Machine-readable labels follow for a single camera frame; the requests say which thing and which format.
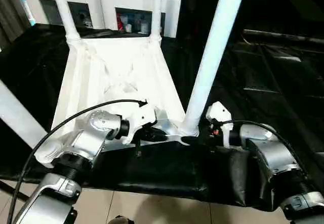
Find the grey curtain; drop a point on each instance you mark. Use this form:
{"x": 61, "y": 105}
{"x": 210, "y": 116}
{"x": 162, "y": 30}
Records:
{"x": 12, "y": 8}

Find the dark metal rod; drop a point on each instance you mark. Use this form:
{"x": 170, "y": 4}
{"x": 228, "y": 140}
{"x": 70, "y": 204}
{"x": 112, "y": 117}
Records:
{"x": 283, "y": 37}

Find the black table frame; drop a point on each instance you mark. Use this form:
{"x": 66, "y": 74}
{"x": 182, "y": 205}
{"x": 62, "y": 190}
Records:
{"x": 14, "y": 189}

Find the black mat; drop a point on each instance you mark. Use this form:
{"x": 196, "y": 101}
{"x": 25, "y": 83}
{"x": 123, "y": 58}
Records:
{"x": 265, "y": 82}

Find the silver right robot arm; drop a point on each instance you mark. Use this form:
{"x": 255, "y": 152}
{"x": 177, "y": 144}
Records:
{"x": 278, "y": 150}

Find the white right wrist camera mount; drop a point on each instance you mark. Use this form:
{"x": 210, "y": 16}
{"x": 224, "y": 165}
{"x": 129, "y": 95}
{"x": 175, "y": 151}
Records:
{"x": 220, "y": 112}

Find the white plastic table top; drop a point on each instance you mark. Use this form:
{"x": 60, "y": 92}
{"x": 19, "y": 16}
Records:
{"x": 101, "y": 64}

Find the white plastic table leg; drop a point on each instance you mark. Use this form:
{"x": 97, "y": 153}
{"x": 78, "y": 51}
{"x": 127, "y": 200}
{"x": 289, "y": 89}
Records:
{"x": 215, "y": 56}
{"x": 65, "y": 11}
{"x": 156, "y": 11}
{"x": 20, "y": 112}

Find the blue patterned strip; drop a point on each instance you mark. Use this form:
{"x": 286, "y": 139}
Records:
{"x": 27, "y": 6}

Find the black backdrop cloth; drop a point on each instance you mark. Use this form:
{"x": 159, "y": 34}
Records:
{"x": 278, "y": 3}

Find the white textured jar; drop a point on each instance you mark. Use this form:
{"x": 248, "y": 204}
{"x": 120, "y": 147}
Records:
{"x": 143, "y": 28}

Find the red bottle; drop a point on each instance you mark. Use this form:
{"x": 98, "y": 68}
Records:
{"x": 120, "y": 22}

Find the white cup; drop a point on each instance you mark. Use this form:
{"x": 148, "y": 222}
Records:
{"x": 128, "y": 28}

